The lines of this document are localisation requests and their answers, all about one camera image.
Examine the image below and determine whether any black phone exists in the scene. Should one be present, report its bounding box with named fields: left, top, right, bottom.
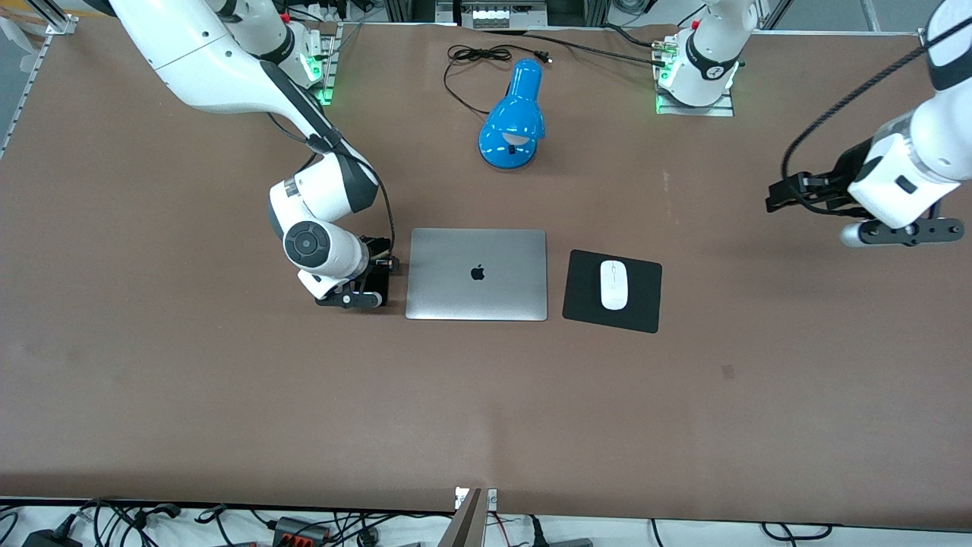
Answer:
left=358, top=237, right=393, bottom=308

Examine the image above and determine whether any white computer mouse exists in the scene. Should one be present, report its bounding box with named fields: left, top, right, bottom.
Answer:
left=600, top=260, right=630, bottom=311

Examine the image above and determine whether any black mouse pad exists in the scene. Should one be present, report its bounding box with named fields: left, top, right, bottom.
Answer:
left=562, top=249, right=663, bottom=334

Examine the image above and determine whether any silver laptop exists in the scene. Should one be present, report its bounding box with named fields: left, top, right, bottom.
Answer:
left=405, top=228, right=549, bottom=322

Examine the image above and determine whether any blue desk lamp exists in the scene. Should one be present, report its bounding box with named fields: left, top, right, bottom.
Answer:
left=478, top=58, right=547, bottom=171

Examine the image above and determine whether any grey box with orange connectors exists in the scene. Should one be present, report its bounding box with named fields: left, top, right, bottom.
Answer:
left=272, top=516, right=333, bottom=547

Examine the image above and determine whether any white power strip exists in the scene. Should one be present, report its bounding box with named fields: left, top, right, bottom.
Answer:
left=471, top=2, right=549, bottom=30

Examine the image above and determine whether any black power adapter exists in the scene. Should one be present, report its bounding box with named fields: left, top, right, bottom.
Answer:
left=21, top=527, right=83, bottom=547

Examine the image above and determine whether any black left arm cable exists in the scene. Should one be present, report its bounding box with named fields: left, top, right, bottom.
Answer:
left=781, top=42, right=936, bottom=183

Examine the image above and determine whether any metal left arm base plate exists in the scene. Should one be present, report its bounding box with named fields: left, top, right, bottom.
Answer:
left=655, top=36, right=736, bottom=118

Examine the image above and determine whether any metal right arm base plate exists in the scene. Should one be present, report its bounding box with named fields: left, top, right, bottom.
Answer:
left=308, top=23, right=337, bottom=106

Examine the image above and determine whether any black lamp power cord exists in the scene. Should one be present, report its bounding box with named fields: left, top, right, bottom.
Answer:
left=443, top=44, right=553, bottom=116

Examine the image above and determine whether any thick black braided cable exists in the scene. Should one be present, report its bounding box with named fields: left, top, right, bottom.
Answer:
left=486, top=29, right=671, bottom=69

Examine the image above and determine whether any aluminium post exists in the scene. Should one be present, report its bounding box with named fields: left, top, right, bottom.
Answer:
left=437, top=487, right=499, bottom=547

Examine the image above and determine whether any black cable bundle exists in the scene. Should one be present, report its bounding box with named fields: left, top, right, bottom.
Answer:
left=72, top=498, right=183, bottom=547

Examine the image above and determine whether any black looped floor cable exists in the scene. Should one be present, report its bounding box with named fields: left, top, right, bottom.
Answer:
left=759, top=522, right=835, bottom=545

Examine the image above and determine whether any aluminium corner rail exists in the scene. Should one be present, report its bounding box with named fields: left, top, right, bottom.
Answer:
left=0, top=15, right=78, bottom=157

